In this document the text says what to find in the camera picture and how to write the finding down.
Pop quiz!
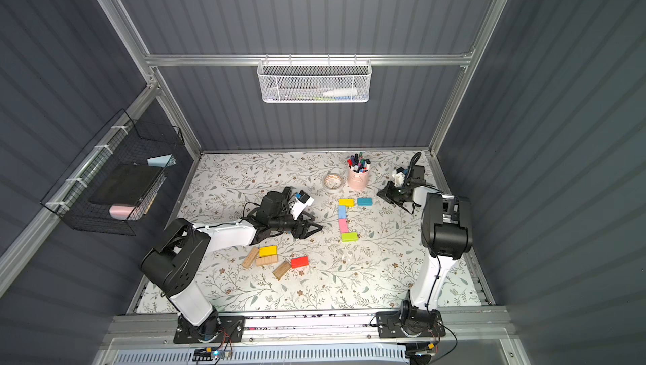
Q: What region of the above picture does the teal block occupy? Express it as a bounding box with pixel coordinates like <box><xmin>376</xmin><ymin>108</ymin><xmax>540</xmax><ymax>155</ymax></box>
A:
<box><xmin>356</xmin><ymin>198</ymin><xmax>373</xmax><ymax>207</ymax></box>

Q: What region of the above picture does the pink block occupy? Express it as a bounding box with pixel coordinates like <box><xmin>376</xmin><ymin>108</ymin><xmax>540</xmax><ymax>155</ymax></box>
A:
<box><xmin>338</xmin><ymin>219</ymin><xmax>349</xmax><ymax>235</ymax></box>

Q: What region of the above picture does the yellow block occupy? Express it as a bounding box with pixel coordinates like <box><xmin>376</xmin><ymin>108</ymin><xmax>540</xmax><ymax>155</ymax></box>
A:
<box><xmin>259</xmin><ymin>245</ymin><xmax>278</xmax><ymax>257</ymax></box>
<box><xmin>338</xmin><ymin>198</ymin><xmax>355</xmax><ymax>208</ymax></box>

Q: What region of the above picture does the light blue block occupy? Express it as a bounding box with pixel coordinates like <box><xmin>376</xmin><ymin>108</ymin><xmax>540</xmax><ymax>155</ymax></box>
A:
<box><xmin>338</xmin><ymin>205</ymin><xmax>347</xmax><ymax>220</ymax></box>

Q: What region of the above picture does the lime green block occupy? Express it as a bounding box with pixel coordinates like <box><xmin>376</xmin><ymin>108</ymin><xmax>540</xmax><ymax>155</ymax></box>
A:
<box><xmin>341</xmin><ymin>232</ymin><xmax>358</xmax><ymax>243</ymax></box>

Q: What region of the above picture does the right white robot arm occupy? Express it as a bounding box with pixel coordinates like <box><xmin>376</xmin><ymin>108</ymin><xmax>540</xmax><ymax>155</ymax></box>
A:
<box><xmin>378</xmin><ymin>153</ymin><xmax>473</xmax><ymax>336</ymax></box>

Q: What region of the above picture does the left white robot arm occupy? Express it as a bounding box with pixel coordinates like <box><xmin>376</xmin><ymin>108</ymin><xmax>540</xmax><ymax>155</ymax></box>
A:
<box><xmin>140</xmin><ymin>187</ymin><xmax>322</xmax><ymax>343</ymax></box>

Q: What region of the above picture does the red block lower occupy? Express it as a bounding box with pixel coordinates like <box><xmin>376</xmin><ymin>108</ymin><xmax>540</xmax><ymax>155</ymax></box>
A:
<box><xmin>290</xmin><ymin>257</ymin><xmax>310</xmax><ymax>269</ymax></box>

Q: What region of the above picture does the pink pen cup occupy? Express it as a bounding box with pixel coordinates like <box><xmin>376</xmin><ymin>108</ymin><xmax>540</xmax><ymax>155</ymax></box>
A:
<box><xmin>348</xmin><ymin>167</ymin><xmax>369</xmax><ymax>192</ymax></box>

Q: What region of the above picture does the wooden block middle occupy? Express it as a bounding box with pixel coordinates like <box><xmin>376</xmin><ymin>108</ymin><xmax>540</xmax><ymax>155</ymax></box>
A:
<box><xmin>255</xmin><ymin>255</ymin><xmax>279</xmax><ymax>267</ymax></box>

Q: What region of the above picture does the wooden block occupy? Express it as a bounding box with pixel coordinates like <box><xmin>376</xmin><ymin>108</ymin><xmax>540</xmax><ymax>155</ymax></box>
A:
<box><xmin>242</xmin><ymin>247</ymin><xmax>260</xmax><ymax>269</ymax></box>
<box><xmin>273</xmin><ymin>261</ymin><xmax>292</xmax><ymax>281</ymax></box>
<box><xmin>255</xmin><ymin>255</ymin><xmax>279</xmax><ymax>267</ymax></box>

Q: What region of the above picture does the wooden block right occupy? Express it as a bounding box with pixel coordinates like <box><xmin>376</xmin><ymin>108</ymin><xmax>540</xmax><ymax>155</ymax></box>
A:
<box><xmin>273</xmin><ymin>261</ymin><xmax>292</xmax><ymax>281</ymax></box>

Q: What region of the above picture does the wooden block left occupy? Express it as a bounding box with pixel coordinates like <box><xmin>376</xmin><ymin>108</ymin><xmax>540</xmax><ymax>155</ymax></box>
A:
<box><xmin>242</xmin><ymin>247</ymin><xmax>260</xmax><ymax>269</ymax></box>

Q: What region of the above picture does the small glass dish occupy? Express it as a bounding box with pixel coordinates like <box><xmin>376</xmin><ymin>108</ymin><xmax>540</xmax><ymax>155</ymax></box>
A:
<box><xmin>323</xmin><ymin>173</ymin><xmax>345</xmax><ymax>191</ymax></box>

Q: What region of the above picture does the white bottle in basket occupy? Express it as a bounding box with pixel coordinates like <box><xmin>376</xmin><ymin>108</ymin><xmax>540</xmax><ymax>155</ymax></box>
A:
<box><xmin>323</xmin><ymin>87</ymin><xmax>358</xmax><ymax>98</ymax></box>

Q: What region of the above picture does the light blue box in basket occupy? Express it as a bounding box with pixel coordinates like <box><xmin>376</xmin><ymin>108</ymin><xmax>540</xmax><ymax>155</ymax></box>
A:
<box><xmin>147</xmin><ymin>155</ymin><xmax>176</xmax><ymax>168</ymax></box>

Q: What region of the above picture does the black notebook in basket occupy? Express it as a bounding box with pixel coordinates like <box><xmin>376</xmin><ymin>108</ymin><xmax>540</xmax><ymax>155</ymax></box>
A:
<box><xmin>88</xmin><ymin>164</ymin><xmax>163</xmax><ymax>207</ymax></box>

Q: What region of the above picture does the pink eraser in basket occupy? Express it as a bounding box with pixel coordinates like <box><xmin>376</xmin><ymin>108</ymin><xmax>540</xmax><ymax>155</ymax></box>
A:
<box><xmin>109</xmin><ymin>204</ymin><xmax>136</xmax><ymax>220</ymax></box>

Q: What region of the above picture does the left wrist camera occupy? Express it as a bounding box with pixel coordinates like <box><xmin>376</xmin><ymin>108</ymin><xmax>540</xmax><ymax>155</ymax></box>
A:
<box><xmin>290</xmin><ymin>190</ymin><xmax>314</xmax><ymax>220</ymax></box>

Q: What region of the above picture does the white wire mesh basket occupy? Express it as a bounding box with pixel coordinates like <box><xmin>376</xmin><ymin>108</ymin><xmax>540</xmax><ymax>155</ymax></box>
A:
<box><xmin>257</xmin><ymin>60</ymin><xmax>373</xmax><ymax>103</ymax></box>

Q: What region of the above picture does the black wire wall basket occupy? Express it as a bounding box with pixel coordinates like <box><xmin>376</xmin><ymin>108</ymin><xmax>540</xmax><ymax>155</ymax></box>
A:
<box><xmin>41</xmin><ymin>114</ymin><xmax>184</xmax><ymax>236</ymax></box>

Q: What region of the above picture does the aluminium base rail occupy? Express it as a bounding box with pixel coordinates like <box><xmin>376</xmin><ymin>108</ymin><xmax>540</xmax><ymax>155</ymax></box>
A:
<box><xmin>100</xmin><ymin>308</ymin><xmax>455</xmax><ymax>365</ymax></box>

